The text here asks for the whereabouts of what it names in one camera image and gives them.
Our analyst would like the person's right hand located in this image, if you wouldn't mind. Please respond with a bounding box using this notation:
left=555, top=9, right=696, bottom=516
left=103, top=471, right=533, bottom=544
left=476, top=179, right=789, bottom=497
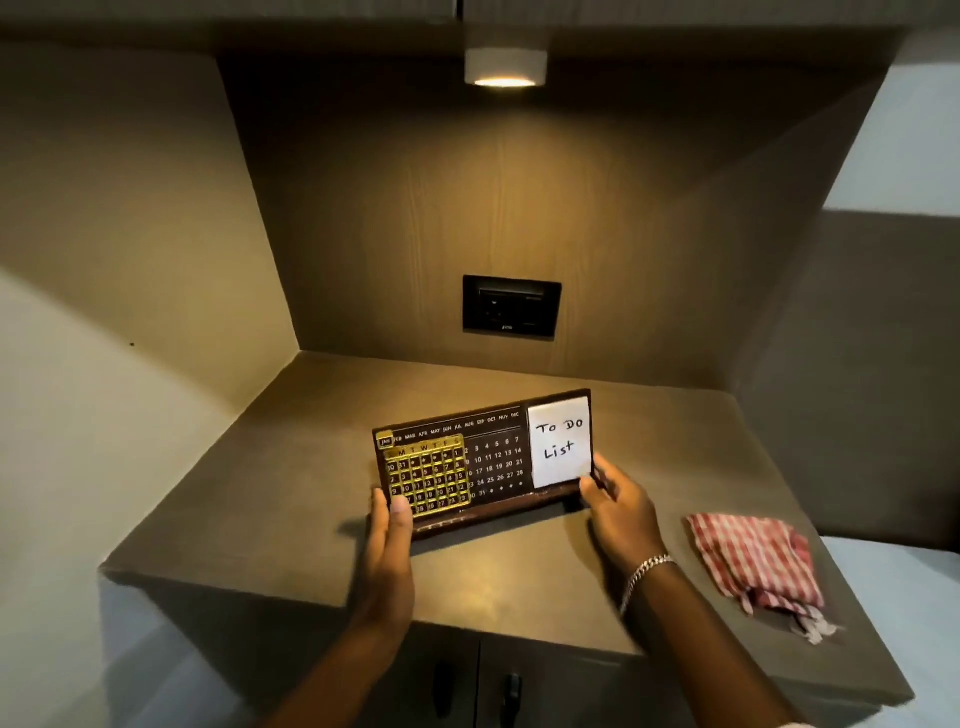
left=579, top=452, right=671, bottom=576

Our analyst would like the person's left hand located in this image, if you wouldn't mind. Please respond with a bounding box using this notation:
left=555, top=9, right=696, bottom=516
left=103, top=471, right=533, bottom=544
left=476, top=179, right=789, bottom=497
left=363, top=488, right=417, bottom=630

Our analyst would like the brown wooden desk calendar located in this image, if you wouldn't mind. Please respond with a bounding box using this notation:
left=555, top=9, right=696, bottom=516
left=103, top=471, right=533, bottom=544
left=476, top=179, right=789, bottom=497
left=372, top=387, right=599, bottom=541

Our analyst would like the person's right forearm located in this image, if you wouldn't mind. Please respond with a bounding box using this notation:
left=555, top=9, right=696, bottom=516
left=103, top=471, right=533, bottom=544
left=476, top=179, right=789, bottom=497
left=626, top=558, right=807, bottom=728

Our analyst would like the person's left forearm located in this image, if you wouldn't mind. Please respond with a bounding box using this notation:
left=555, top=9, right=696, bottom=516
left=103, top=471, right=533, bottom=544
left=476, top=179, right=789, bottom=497
left=258, top=611, right=416, bottom=728

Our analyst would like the white paper note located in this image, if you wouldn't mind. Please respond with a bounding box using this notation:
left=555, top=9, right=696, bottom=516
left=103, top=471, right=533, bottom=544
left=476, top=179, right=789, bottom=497
left=526, top=396, right=597, bottom=489

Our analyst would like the grey cabinet door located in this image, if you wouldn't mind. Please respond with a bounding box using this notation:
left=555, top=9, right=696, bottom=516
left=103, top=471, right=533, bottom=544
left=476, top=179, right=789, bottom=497
left=477, top=628, right=882, bottom=728
left=142, top=581, right=483, bottom=728

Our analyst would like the red checkered cloth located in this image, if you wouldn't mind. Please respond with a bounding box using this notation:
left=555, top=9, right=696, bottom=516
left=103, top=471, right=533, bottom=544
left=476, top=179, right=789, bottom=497
left=684, top=513, right=843, bottom=646

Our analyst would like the white cylindrical spot lamp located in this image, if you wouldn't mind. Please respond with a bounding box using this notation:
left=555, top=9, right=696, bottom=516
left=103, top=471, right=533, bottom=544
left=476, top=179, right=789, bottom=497
left=463, top=46, right=548, bottom=89

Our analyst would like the overhead cabinet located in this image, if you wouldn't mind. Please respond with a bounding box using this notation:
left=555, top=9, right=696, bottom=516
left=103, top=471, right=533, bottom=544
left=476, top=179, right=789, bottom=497
left=0, top=0, right=960, bottom=57

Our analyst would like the gold sliding calendar frame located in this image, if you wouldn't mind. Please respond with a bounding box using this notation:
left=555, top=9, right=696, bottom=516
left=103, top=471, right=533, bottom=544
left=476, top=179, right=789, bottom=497
left=378, top=433, right=472, bottom=517

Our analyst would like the silver chain bracelet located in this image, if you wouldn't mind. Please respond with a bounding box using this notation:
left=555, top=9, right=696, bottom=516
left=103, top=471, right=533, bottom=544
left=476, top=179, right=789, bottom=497
left=618, top=553, right=678, bottom=619

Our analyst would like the black wall socket panel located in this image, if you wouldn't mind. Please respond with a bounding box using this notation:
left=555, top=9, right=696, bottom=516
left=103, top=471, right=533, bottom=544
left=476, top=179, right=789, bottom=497
left=462, top=274, right=563, bottom=339

